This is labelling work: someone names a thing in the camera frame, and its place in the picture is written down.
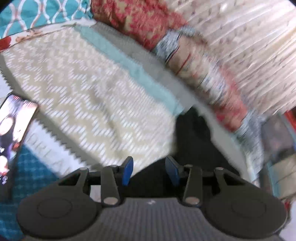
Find teal side cabinet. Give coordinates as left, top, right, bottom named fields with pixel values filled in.
left=259, top=114, right=295, bottom=200

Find teal lattice pillow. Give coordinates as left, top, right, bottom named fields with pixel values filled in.
left=1, top=0, right=92, bottom=39

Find red floral patchwork quilt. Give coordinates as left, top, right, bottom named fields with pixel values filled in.
left=91, top=0, right=263, bottom=157

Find cream floral curtain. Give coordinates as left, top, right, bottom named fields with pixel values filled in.
left=167, top=0, right=295, bottom=116

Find patterned bed sheet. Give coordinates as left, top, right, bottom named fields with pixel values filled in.
left=0, top=21, right=253, bottom=235

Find smartphone with lit screen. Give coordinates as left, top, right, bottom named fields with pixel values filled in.
left=0, top=92, right=39, bottom=201

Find black pants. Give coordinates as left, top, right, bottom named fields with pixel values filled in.
left=119, top=107, right=240, bottom=198

